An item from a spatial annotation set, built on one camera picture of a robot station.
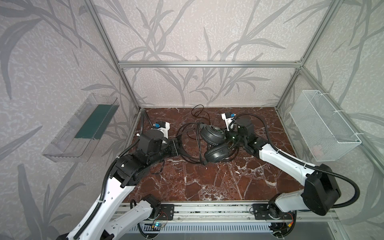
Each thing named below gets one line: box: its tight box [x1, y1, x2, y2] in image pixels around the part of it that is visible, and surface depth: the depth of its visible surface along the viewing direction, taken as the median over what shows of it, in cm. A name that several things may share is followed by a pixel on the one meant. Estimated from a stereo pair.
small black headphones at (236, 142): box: [227, 138, 246, 151], surface depth 63 cm
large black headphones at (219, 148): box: [177, 122, 232, 166], surface depth 54 cm
